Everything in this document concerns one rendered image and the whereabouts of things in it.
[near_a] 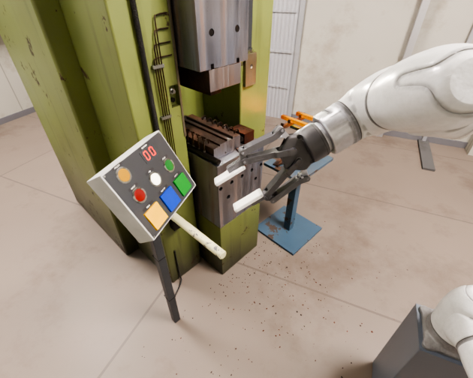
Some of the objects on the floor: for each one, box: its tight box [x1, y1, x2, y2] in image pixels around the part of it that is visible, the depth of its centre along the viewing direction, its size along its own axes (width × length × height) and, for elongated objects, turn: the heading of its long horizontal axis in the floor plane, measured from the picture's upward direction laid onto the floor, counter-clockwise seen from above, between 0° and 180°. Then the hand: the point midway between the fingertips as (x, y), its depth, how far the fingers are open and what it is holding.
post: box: [149, 234, 180, 323], centre depth 137 cm, size 4×4×108 cm
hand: (236, 189), depth 58 cm, fingers open, 7 cm apart
